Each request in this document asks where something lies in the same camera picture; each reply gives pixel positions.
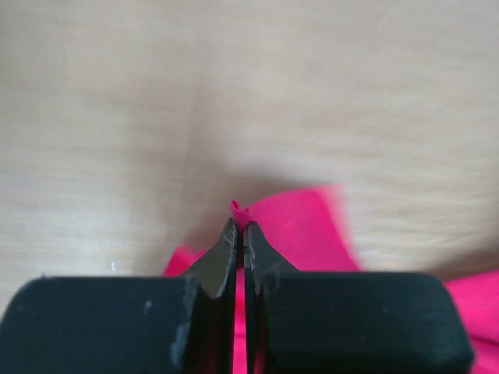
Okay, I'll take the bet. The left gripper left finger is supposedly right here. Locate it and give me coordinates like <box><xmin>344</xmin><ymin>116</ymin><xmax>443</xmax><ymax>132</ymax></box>
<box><xmin>1</xmin><ymin>220</ymin><xmax>238</xmax><ymax>373</ymax></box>

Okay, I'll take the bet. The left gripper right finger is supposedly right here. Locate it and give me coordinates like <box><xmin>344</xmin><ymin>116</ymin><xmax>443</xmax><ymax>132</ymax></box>
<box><xmin>243</xmin><ymin>222</ymin><xmax>475</xmax><ymax>373</ymax></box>

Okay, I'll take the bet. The red t shirt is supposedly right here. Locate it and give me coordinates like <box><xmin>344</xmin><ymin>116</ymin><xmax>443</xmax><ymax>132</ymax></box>
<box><xmin>165</xmin><ymin>188</ymin><xmax>498</xmax><ymax>373</ymax></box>

